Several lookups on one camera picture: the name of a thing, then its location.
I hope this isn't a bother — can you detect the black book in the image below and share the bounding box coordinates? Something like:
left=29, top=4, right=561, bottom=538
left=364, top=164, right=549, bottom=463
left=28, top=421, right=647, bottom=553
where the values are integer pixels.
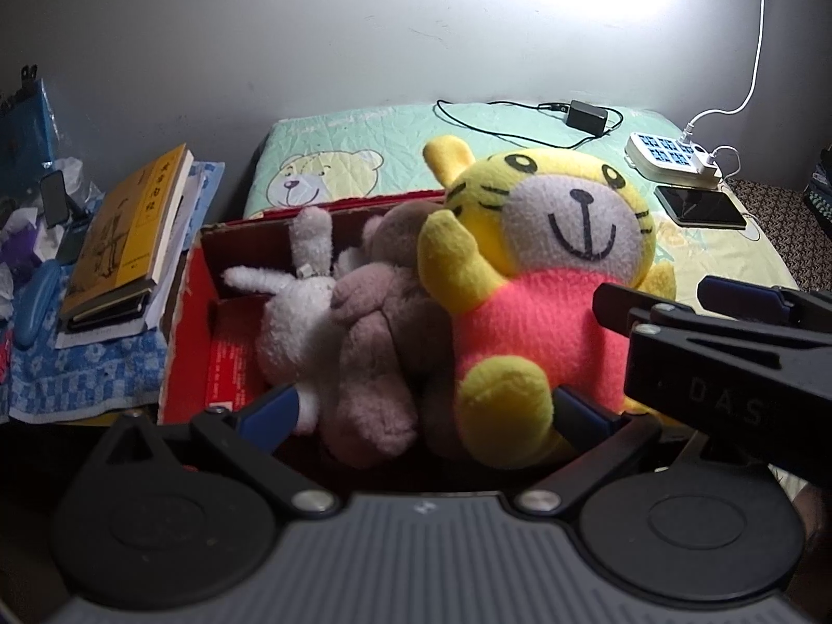
left=63, top=286, right=155, bottom=334

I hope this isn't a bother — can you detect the thin white charger cable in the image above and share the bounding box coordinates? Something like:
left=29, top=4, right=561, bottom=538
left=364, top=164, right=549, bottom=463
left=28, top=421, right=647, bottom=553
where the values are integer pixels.
left=710, top=145, right=743, bottom=178

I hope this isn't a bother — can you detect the small black phone holder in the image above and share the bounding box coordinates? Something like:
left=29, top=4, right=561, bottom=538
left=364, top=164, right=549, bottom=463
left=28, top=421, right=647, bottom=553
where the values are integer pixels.
left=40, top=170, right=87, bottom=230

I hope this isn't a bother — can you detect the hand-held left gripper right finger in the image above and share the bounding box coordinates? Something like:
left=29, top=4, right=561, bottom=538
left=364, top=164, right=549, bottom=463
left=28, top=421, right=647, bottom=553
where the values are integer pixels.
left=512, top=385, right=769, bottom=522

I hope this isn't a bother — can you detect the black power adapter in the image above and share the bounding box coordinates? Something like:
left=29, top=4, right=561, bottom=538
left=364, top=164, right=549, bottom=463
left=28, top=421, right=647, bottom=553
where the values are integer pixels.
left=565, top=99, right=609, bottom=138

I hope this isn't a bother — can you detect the blue oval case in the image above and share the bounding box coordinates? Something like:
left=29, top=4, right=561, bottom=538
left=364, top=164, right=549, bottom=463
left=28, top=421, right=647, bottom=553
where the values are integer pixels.
left=14, top=263, right=63, bottom=350

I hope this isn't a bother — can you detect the yellow tiger plush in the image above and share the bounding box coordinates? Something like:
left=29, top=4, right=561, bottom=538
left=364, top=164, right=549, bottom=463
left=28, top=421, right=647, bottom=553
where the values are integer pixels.
left=416, top=135, right=678, bottom=470

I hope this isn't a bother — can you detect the blue checked towel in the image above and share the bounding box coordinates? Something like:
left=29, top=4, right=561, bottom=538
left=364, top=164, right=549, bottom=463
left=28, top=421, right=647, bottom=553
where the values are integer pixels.
left=0, top=159, right=226, bottom=425

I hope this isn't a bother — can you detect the blue plastic bag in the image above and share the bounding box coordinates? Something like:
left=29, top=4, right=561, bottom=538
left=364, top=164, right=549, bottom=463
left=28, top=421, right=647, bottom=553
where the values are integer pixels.
left=0, top=63, right=64, bottom=171

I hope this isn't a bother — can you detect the white plug with cable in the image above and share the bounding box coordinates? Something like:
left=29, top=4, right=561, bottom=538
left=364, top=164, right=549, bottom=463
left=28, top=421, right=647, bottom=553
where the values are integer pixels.
left=678, top=0, right=773, bottom=145

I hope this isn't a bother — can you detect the white power strip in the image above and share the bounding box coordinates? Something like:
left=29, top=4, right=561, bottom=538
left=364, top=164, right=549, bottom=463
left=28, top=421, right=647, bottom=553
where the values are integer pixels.
left=624, top=131, right=724, bottom=184

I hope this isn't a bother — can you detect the black adapter cable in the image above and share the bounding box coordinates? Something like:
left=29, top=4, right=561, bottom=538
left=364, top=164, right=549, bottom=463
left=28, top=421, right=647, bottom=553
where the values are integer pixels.
left=433, top=98, right=626, bottom=151

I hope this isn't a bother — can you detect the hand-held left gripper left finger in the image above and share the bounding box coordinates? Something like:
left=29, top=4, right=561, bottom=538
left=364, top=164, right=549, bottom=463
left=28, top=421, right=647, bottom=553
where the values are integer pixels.
left=84, top=382, right=344, bottom=522

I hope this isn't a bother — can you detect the crumpled white plastic bag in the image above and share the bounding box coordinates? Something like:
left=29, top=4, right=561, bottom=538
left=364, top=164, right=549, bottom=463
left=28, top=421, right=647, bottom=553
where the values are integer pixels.
left=0, top=154, right=106, bottom=262

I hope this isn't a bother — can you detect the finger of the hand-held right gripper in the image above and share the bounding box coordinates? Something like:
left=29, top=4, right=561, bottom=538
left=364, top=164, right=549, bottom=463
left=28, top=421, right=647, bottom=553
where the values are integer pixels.
left=697, top=275, right=832, bottom=340
left=591, top=281, right=719, bottom=340

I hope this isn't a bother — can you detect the black smartphone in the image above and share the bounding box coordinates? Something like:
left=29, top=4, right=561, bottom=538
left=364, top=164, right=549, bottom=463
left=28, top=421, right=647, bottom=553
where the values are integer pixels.
left=654, top=185, right=748, bottom=230

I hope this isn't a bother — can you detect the white bunny plush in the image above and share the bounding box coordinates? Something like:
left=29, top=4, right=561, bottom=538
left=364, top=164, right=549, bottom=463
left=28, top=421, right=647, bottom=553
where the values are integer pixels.
left=221, top=206, right=340, bottom=436

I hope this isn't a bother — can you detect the white charger plug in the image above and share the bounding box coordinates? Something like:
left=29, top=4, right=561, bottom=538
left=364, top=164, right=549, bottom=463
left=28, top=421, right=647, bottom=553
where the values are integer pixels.
left=691, top=145, right=726, bottom=184

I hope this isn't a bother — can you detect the red cardboard box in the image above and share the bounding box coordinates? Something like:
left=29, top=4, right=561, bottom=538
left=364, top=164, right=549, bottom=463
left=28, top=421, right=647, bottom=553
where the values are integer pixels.
left=158, top=188, right=459, bottom=469

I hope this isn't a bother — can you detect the dark checked bag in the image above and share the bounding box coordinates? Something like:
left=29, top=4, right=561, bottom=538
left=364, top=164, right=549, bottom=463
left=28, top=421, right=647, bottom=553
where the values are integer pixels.
left=802, top=145, right=832, bottom=236

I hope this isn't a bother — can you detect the pink bear plush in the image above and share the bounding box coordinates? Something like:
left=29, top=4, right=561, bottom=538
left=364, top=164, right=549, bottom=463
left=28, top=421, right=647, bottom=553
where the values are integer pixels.
left=321, top=201, right=457, bottom=470

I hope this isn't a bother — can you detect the yellow book stack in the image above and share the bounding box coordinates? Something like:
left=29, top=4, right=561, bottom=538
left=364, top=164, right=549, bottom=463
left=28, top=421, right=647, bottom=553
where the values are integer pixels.
left=55, top=161, right=226, bottom=350

